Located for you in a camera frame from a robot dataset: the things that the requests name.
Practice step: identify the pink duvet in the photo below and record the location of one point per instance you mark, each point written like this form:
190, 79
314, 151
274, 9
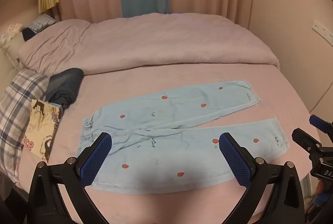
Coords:
156, 44

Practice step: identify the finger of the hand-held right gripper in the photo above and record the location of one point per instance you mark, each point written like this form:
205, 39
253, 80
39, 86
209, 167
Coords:
320, 122
305, 139

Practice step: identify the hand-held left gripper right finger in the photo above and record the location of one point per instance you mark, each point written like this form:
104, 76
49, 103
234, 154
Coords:
234, 161

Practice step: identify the light blue strawberry print pants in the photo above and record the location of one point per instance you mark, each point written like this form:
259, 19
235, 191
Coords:
166, 135

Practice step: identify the white wall socket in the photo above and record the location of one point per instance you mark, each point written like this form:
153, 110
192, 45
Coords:
324, 31

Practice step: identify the white plush toy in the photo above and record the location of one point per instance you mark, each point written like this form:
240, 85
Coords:
11, 30

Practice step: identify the plaid pillow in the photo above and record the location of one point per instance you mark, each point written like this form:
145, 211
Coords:
15, 107

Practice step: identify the yellow cartoon print cloth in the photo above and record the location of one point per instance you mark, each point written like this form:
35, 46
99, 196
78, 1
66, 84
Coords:
41, 125

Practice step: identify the checked cloth bundle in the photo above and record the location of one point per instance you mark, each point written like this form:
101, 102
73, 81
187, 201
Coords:
39, 22

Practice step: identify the dark folded clothes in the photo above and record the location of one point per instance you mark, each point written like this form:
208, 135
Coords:
63, 86

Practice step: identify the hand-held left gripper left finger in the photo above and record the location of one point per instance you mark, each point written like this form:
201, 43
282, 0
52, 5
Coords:
96, 159

